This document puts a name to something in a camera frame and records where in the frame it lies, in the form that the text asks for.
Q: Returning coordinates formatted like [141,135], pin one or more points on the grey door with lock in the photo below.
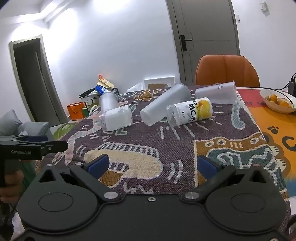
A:
[201,27]

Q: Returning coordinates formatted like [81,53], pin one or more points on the bowl of oranges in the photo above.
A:
[278,101]

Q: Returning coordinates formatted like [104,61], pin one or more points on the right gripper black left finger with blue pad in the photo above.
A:
[88,176]

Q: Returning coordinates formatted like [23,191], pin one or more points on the dark open doorway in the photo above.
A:
[35,82]

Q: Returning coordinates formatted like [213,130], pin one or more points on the patterned woven purple tablecloth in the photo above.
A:
[160,159]

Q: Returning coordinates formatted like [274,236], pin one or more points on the orange leather chair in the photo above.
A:
[215,69]

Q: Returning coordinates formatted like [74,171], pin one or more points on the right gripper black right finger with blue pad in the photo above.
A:
[216,175]

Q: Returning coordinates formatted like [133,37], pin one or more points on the frosted grey upright cup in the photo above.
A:
[108,101]

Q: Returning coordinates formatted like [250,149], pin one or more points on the tall frosted grey cup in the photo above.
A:
[156,110]

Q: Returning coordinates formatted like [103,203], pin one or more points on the grey sofa with cushion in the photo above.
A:
[12,127]

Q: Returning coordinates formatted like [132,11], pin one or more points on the person's left hand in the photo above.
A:
[11,192]

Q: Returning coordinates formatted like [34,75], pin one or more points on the lemon label plastic bottle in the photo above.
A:
[189,112]

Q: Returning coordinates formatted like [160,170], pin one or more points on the orange cat print mat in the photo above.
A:
[279,130]

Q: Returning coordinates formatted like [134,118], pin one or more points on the clear bottle white label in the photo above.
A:
[116,118]

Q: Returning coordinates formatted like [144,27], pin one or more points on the pile of bags clutter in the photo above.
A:
[91,96]

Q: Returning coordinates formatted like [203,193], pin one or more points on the white translucent plastic cup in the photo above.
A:
[223,93]

